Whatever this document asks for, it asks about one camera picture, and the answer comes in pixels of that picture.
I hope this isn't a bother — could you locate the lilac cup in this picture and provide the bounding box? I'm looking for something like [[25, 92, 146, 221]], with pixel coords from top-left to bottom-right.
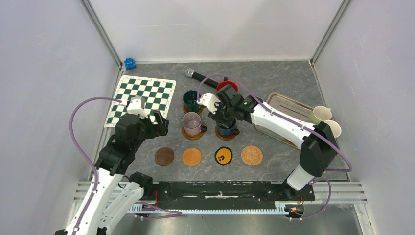
[[182, 112, 207, 137]]

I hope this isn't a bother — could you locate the cream cup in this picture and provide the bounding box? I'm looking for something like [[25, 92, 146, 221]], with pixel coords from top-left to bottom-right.
[[308, 106, 332, 125], [325, 120, 342, 138]]

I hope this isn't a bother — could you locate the dark blue mug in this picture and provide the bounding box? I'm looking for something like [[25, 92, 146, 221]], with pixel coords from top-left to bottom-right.
[[216, 119, 240, 137]]

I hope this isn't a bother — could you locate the woven rattan coaster near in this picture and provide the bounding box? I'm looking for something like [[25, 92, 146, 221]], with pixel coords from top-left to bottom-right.
[[241, 145, 263, 166]]

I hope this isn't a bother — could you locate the dark walnut wooden coaster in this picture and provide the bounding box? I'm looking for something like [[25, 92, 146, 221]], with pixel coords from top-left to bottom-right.
[[155, 147, 175, 166]]

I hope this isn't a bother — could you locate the reddish brown grooved coaster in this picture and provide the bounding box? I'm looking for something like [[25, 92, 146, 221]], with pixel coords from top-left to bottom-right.
[[215, 128, 240, 141]]

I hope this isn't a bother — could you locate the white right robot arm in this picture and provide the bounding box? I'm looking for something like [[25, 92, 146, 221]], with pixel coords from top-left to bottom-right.
[[198, 85, 338, 200]]

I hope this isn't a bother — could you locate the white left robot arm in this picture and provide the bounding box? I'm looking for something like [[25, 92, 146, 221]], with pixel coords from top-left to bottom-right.
[[56, 110, 169, 235]]

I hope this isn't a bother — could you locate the dark green mug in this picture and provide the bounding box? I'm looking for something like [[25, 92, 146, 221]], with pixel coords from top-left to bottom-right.
[[182, 90, 200, 111]]

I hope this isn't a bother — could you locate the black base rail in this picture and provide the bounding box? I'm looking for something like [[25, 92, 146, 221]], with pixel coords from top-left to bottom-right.
[[141, 181, 315, 210]]

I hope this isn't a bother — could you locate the brown grooved wooden coaster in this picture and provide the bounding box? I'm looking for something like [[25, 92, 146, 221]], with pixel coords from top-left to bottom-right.
[[182, 104, 204, 114]]

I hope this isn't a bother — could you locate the light brown grooved coaster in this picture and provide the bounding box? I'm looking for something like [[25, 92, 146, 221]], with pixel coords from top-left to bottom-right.
[[182, 128, 204, 140]]

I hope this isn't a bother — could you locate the green white chessboard mat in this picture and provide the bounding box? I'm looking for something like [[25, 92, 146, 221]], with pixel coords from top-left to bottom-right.
[[104, 75, 176, 128]]

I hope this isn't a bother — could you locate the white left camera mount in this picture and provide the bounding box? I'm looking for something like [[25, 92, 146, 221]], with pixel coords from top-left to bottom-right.
[[127, 96, 148, 119]]

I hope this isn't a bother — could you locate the light orange wooden coaster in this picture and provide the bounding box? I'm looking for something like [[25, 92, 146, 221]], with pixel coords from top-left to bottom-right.
[[182, 147, 202, 166]]

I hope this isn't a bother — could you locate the blue toy car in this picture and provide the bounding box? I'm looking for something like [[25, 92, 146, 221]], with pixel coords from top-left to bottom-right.
[[124, 58, 136, 70]]

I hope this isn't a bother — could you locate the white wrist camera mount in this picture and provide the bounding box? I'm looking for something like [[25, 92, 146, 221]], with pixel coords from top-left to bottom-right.
[[197, 93, 221, 114]]

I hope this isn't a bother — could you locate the orange black felt coaster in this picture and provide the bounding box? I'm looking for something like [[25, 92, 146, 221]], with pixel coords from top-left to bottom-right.
[[214, 146, 233, 166]]

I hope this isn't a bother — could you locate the black handheld microphone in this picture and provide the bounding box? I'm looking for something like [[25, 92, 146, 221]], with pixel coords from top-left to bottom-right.
[[185, 68, 219, 89]]

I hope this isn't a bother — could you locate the metal serving tray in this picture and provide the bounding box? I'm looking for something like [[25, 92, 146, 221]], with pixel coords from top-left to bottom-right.
[[255, 92, 313, 149]]

